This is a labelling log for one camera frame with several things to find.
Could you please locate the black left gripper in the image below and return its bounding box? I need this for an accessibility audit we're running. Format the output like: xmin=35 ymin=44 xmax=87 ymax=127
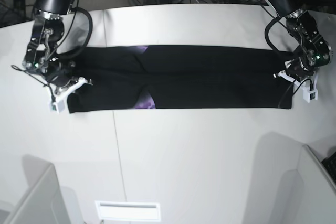
xmin=273 ymin=60 xmax=318 ymax=84

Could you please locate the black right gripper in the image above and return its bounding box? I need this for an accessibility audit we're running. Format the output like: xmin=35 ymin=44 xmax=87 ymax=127
xmin=43 ymin=61 xmax=92 ymax=93

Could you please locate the black T-shirt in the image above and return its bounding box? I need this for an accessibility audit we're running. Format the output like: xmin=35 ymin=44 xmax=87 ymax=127
xmin=67 ymin=46 xmax=293 ymax=113

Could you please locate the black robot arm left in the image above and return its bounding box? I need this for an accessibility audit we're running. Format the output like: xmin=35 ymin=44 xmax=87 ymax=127
xmin=264 ymin=0 xmax=332 ymax=80

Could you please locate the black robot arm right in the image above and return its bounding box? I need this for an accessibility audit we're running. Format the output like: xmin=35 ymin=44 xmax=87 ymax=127
xmin=12 ymin=0 xmax=93 ymax=95

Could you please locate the black keyboard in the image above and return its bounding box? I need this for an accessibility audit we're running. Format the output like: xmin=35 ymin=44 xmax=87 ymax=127
xmin=322 ymin=153 xmax=336 ymax=182

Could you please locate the white partition panel right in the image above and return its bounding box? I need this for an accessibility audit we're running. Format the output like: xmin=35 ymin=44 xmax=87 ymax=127
xmin=269 ymin=145 xmax=335 ymax=223

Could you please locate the white partition panel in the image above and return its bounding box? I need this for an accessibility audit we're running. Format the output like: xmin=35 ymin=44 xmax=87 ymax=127
xmin=4 ymin=164 xmax=71 ymax=224
xmin=269 ymin=145 xmax=335 ymax=223

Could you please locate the white partition panel left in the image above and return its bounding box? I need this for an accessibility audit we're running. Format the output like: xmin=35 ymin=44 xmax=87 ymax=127
xmin=4 ymin=164 xmax=71 ymax=224

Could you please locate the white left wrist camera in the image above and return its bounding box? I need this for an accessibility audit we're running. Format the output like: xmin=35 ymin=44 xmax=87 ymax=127
xmin=303 ymin=89 xmax=318 ymax=103

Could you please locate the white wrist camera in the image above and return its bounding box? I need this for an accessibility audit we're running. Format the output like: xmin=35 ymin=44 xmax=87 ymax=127
xmin=50 ymin=100 xmax=66 ymax=113
xmin=303 ymin=89 xmax=318 ymax=103

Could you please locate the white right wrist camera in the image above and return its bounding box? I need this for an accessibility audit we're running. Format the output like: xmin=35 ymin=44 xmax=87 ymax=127
xmin=50 ymin=100 xmax=66 ymax=113

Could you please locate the white table cable grommet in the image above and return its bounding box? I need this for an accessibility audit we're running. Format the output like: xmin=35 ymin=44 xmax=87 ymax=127
xmin=95 ymin=201 xmax=161 ymax=222

